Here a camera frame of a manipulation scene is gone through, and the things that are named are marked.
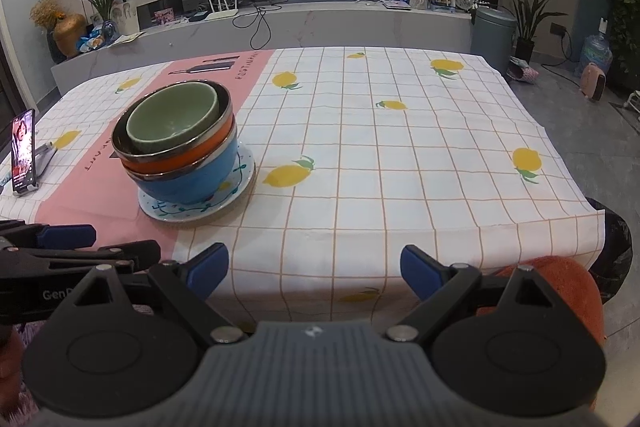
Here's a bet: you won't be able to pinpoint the dark glass cabinet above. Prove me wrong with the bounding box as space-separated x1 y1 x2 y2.
0 42 18 122

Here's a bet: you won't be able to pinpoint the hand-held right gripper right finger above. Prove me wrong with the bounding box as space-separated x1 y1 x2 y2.
384 244 571 344

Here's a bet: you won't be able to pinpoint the black trash bag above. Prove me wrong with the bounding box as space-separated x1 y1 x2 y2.
582 197 633 305

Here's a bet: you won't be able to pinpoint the smartphone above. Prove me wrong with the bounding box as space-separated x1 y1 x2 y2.
11 108 39 198

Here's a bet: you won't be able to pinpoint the grey trash can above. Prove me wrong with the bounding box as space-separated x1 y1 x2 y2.
471 7 518 72

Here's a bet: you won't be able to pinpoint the blue steel bowl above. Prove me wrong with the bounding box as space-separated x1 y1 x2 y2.
124 139 239 206

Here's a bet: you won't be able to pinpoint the pink heater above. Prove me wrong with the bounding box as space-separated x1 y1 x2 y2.
579 62 607 102

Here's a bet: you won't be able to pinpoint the black cable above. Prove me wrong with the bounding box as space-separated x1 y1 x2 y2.
246 4 283 50

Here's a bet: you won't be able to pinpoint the orange steel bowl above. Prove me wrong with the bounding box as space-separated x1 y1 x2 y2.
111 79 236 175

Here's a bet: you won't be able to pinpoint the white router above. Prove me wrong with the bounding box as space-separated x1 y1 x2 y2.
206 0 240 22

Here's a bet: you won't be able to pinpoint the grey phone stand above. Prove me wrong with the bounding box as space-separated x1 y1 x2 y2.
27 142 57 195

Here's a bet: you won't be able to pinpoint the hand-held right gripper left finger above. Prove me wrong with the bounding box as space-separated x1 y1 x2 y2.
50 243 249 345

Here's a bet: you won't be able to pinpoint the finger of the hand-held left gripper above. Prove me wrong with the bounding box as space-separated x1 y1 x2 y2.
0 239 162 293
0 219 97 250

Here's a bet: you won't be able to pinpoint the dried yellow flowers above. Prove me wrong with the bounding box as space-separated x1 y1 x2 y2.
30 0 66 29

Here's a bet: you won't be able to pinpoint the lemon print tablecloth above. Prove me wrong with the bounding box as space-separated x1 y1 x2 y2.
0 47 606 323

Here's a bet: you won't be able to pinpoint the white painted plate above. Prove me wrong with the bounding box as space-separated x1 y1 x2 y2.
137 142 253 222

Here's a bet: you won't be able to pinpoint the golden vase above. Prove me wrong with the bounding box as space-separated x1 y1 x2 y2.
52 13 87 58

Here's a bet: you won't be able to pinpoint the blue snack packets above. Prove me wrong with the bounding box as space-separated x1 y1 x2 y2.
77 32 107 54

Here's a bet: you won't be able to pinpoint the blue water jug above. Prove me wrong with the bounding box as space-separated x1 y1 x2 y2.
579 19 613 72

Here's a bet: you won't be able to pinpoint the green bowl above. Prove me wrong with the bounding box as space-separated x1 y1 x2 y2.
126 82 221 156

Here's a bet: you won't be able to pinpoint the long-leaf potted plant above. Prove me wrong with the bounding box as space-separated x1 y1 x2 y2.
491 0 576 60

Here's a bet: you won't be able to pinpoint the climbing green plant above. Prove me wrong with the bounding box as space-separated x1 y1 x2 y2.
597 0 640 82

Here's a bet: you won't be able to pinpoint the orange cushion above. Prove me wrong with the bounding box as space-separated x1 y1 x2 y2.
477 255 606 343

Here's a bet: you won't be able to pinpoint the pink placemat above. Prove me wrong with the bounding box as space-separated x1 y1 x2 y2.
35 49 276 258

